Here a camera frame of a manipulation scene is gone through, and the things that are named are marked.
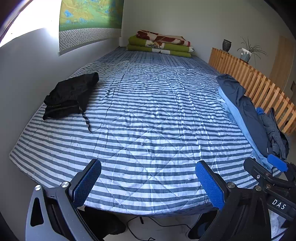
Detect wooden door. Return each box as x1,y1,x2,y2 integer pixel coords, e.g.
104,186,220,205
269,35,296,90

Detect black folded clothes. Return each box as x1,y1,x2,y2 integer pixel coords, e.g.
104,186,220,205
42,72,100,133

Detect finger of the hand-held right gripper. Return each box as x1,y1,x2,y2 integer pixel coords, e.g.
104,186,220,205
243,158,296,194
267,153,296,183

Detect wooden slatted rail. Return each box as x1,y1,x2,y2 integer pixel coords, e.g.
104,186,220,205
208,47,294,135

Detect bright window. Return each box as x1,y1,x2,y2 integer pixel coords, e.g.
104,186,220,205
0,0,62,48

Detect green folded quilt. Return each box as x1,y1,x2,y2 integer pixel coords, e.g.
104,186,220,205
127,35,195,58

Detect striped blue white bed quilt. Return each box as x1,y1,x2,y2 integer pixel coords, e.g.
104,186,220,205
9,46,280,217

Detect black floor cable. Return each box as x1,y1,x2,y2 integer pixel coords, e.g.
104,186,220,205
127,214,201,241

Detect green map wall poster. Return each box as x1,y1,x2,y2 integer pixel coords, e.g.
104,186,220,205
58,0,125,56

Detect person's right leg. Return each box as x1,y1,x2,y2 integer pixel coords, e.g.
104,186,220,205
188,219,219,240

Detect navy jacket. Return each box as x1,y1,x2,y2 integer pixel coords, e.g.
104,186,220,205
216,74,271,160

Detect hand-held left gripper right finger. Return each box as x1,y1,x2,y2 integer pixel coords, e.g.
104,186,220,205
195,160,271,241

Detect red cream folded blanket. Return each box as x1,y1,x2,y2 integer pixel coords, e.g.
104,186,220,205
136,30,191,47

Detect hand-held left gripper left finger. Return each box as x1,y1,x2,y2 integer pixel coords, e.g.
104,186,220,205
25,159,102,241

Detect person's left leg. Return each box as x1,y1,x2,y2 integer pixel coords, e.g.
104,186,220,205
84,206,126,240

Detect potted green plant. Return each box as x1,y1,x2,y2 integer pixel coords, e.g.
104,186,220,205
237,37,267,64

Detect grey houndstooth shorts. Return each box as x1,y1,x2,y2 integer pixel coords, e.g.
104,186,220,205
259,111,289,160

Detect person's leg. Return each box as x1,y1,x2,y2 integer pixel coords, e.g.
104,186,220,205
84,206,126,240
188,219,219,240

